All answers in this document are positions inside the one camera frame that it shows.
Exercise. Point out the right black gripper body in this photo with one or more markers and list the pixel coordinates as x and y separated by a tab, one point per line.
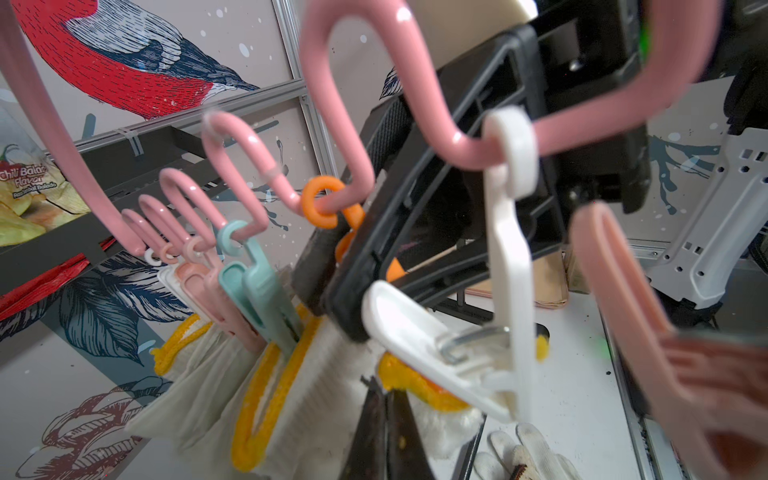
410	206

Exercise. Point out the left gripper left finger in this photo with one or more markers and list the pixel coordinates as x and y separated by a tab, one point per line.
367	455

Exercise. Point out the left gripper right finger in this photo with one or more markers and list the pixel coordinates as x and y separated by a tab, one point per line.
406	457

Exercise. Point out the white yellow-trim work glove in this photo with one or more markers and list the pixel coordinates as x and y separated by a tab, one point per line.
238	441

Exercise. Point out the tan pink-edged placemat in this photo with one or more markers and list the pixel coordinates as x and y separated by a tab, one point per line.
556	276

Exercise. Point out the mint green clothespin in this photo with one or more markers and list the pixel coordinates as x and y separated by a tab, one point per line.
257	292

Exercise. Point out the red cassava chips bag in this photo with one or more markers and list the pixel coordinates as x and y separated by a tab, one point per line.
36	198

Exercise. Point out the dark wall basket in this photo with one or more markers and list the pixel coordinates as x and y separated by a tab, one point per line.
124	176

